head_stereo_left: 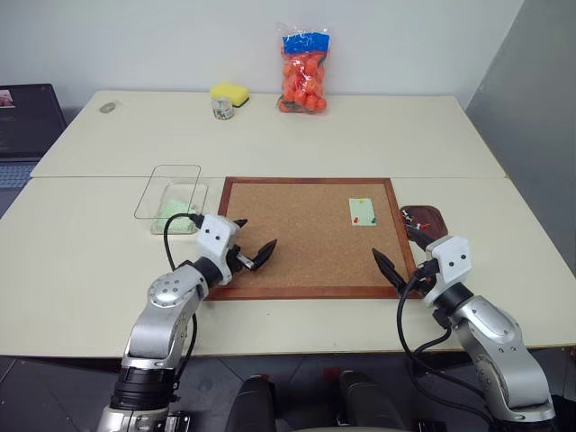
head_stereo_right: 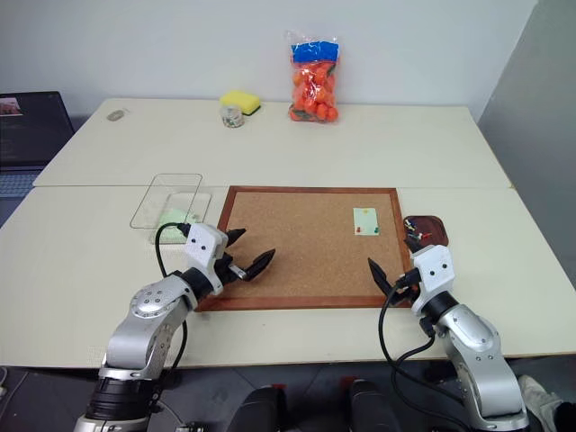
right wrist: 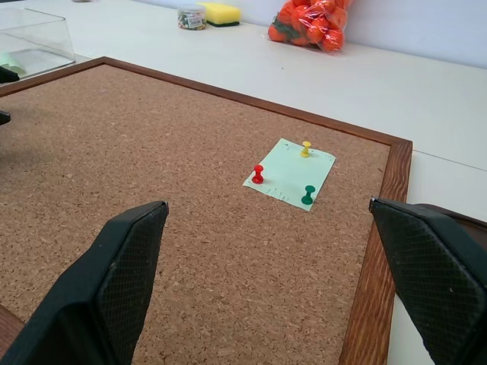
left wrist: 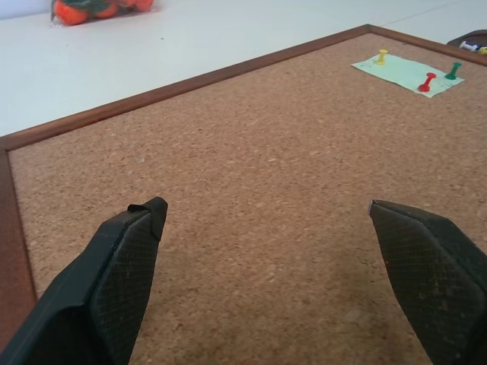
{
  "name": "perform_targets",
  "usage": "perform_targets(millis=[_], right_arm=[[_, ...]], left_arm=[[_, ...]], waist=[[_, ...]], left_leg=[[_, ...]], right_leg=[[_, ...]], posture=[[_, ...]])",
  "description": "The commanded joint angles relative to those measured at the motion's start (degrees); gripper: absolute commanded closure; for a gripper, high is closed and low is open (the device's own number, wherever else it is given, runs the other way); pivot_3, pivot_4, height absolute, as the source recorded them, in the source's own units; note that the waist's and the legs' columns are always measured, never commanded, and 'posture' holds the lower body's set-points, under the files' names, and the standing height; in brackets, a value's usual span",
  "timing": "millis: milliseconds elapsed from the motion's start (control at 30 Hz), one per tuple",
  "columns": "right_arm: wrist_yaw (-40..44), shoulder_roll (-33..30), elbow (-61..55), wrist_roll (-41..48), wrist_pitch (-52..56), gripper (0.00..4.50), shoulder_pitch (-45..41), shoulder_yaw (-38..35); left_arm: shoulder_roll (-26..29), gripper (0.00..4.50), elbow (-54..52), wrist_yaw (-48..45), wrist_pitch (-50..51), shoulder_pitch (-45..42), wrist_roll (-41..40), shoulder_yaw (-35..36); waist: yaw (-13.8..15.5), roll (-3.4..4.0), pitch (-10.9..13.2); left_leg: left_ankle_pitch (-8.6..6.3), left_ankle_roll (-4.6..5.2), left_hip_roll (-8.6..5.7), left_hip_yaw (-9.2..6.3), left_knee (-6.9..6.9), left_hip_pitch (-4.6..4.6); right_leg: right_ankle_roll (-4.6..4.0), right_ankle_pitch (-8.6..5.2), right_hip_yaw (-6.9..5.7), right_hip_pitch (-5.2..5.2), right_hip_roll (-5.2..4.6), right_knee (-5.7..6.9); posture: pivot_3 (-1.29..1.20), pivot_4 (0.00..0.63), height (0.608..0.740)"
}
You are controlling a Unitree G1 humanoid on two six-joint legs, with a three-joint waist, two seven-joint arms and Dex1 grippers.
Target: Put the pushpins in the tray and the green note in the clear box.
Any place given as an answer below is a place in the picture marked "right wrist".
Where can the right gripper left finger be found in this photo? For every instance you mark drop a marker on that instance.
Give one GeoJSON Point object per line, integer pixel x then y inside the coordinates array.
{"type": "Point", "coordinates": [95, 289]}

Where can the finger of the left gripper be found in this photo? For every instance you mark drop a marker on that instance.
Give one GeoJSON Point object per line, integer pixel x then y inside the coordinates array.
{"type": "Point", "coordinates": [7, 74]}
{"type": "Point", "coordinates": [4, 118]}

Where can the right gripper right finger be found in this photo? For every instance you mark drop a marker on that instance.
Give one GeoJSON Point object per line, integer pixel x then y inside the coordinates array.
{"type": "Point", "coordinates": [437, 273]}

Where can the green push pin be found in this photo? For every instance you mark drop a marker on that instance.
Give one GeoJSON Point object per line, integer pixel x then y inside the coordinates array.
{"type": "Point", "coordinates": [308, 195]}

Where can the yellow push pin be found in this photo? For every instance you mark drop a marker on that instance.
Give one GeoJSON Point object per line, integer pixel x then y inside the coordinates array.
{"type": "Point", "coordinates": [306, 149]}

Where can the red push pin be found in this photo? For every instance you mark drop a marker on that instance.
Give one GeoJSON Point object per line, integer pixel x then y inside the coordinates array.
{"type": "Point", "coordinates": [258, 174]}

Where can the wood framed cork board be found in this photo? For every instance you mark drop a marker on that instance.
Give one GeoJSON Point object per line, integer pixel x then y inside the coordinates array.
{"type": "Point", "coordinates": [152, 159]}

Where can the light green paper note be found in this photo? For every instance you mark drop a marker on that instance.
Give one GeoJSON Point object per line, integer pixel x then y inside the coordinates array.
{"type": "Point", "coordinates": [289, 175]}

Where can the small glass jar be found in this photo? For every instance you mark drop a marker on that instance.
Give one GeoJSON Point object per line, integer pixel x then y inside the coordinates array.
{"type": "Point", "coordinates": [191, 18]}

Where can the clear plastic container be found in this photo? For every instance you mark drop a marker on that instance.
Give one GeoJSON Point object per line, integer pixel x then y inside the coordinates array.
{"type": "Point", "coordinates": [42, 42]}

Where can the yellow sponge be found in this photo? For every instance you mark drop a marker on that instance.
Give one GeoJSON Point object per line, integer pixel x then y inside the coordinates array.
{"type": "Point", "coordinates": [220, 13]}

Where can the bag of orange fruits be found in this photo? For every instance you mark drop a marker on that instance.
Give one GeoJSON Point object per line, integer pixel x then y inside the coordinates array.
{"type": "Point", "coordinates": [312, 26]}

